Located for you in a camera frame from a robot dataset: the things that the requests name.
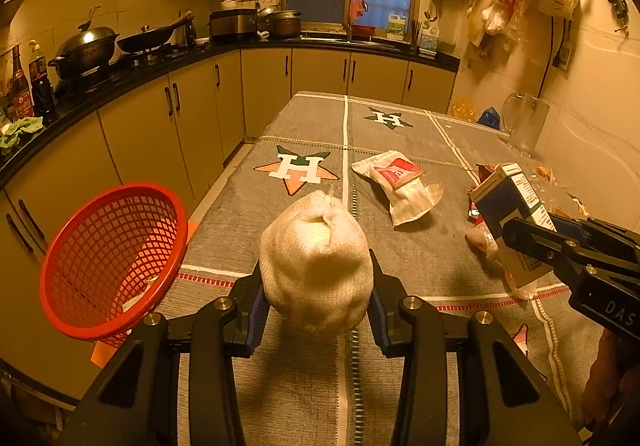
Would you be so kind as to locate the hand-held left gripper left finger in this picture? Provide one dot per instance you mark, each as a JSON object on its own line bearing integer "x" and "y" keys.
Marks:
{"x": 252, "y": 326}

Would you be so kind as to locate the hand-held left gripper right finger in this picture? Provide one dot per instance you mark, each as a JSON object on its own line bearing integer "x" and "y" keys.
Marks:
{"x": 380, "y": 321}

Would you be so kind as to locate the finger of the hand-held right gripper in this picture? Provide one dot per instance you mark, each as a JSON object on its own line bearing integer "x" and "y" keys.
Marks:
{"x": 535, "y": 238}
{"x": 600, "y": 233}

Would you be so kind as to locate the dark blue white carton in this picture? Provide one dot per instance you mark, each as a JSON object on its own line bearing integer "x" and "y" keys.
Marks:
{"x": 520, "y": 196}

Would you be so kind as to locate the knotted clear plastic bag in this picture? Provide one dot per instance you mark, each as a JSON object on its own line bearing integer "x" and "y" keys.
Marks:
{"x": 480, "y": 238}

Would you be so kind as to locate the white woven bundle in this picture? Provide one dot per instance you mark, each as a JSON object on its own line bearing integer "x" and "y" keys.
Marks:
{"x": 315, "y": 266}

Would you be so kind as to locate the brown foil wrapper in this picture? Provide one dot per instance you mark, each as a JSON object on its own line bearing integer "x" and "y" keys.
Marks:
{"x": 484, "y": 170}

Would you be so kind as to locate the white packet red label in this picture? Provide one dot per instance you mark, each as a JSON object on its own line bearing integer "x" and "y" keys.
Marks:
{"x": 395, "y": 171}

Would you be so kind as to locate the red plastic basket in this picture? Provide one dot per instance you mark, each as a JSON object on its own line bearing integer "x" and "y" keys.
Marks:
{"x": 100, "y": 226}

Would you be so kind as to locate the person's right hand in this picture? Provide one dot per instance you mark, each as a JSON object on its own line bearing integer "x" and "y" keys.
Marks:
{"x": 602, "y": 376}

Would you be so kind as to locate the gold crumpled wrapper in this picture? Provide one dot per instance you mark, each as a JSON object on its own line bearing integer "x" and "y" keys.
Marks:
{"x": 542, "y": 170}

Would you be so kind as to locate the orange paper sheet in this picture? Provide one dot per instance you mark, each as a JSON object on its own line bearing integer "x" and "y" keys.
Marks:
{"x": 193, "y": 229}
{"x": 105, "y": 354}

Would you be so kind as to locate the glass pitcher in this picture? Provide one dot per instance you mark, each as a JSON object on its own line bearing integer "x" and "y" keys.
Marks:
{"x": 530, "y": 121}

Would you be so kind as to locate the blue plastic bag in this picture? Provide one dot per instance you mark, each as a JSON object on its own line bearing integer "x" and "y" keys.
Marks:
{"x": 490, "y": 117}

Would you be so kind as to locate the yellow plastic bag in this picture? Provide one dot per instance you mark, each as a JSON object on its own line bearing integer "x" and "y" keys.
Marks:
{"x": 462, "y": 109}

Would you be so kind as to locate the grey star-print tablecloth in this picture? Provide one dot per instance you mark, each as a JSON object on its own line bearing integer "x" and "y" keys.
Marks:
{"x": 310, "y": 151}

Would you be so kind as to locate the white plastic jug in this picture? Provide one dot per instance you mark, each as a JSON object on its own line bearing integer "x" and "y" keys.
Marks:
{"x": 429, "y": 39}

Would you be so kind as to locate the beige base cabinets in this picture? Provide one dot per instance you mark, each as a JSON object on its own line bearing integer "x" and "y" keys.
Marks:
{"x": 135, "y": 126}

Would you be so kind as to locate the chopstick holder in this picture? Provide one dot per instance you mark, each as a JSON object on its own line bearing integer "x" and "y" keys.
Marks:
{"x": 415, "y": 31}

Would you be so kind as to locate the green detergent bottle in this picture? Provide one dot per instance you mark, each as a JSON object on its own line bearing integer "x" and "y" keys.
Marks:
{"x": 396, "y": 25}

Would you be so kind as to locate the red bowl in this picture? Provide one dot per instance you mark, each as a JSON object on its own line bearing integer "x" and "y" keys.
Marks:
{"x": 363, "y": 30}

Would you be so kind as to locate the gas stove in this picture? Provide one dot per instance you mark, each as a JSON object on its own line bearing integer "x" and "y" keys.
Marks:
{"x": 150, "y": 59}

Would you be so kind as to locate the red towel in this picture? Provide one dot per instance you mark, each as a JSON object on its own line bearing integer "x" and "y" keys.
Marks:
{"x": 358, "y": 9}

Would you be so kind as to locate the stacked cooking pots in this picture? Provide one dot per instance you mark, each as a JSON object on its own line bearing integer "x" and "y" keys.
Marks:
{"x": 282, "y": 24}

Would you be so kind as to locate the rice cooker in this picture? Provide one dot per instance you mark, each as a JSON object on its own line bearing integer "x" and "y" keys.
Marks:
{"x": 232, "y": 22}

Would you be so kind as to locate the green cloth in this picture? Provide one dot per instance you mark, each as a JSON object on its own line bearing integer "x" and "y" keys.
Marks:
{"x": 17, "y": 132}

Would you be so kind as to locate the black frying pan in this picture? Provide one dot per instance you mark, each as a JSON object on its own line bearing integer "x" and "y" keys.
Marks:
{"x": 150, "y": 39}

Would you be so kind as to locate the yellow cap sauce bottle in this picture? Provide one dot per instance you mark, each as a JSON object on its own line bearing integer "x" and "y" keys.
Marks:
{"x": 42, "y": 84}

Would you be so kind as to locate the lidded wok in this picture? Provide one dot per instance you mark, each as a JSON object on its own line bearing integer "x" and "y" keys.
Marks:
{"x": 85, "y": 51}

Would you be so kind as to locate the red label sauce bottle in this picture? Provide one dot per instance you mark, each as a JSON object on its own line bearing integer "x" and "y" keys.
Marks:
{"x": 19, "y": 86}

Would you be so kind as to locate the wall outlet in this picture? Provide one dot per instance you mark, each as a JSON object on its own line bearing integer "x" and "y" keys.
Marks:
{"x": 565, "y": 55}

